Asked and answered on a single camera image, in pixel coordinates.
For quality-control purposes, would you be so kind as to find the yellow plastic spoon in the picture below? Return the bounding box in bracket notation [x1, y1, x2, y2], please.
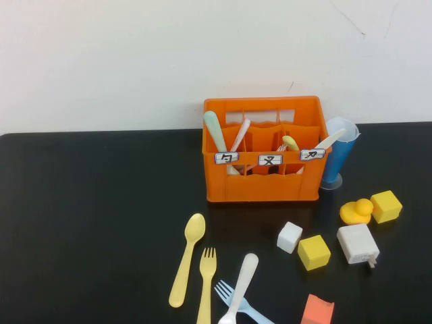
[168, 213, 207, 308]

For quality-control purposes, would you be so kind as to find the yellow plastic fork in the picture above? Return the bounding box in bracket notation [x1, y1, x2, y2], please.
[196, 247, 217, 324]

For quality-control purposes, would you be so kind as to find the orange plastic cutlery crate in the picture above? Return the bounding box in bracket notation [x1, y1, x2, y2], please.
[202, 95, 333, 203]

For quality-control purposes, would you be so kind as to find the white label with spoon character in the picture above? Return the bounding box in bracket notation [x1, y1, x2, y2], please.
[215, 152, 240, 165]

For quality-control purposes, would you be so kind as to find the pale green plastic spoon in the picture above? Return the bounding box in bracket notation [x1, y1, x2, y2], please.
[202, 110, 241, 176]

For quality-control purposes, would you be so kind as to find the white pink plastic utensil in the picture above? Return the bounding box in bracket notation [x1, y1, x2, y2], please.
[231, 117, 252, 153]

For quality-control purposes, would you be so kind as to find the white label with fork character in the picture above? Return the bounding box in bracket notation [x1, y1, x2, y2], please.
[258, 154, 284, 167]

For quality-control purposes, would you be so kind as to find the white label with knife character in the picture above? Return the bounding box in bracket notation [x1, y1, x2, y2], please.
[300, 148, 326, 161]

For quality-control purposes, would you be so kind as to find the white foam cube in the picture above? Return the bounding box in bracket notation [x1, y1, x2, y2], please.
[276, 221, 304, 254]

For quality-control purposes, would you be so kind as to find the cream plastic knife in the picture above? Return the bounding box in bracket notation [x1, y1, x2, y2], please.
[312, 128, 347, 151]

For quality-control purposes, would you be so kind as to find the blue cone cup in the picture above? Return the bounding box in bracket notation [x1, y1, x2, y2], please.
[319, 116, 361, 190]

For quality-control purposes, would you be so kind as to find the light blue plastic fork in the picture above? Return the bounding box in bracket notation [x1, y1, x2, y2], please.
[214, 279, 276, 324]

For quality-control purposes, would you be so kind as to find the yellow foam cube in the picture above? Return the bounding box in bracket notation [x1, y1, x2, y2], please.
[297, 235, 331, 271]
[370, 190, 404, 224]

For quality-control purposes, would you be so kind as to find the yellow rubber duck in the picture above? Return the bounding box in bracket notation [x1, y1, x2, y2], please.
[339, 198, 375, 225]

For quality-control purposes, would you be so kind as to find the white charger plug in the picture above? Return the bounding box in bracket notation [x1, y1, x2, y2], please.
[336, 223, 381, 269]

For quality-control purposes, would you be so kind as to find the salmon orange block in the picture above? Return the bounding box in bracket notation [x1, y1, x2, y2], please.
[300, 294, 335, 324]

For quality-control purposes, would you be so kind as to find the small yellow-green utensil handle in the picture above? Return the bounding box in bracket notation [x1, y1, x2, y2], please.
[281, 135, 300, 152]

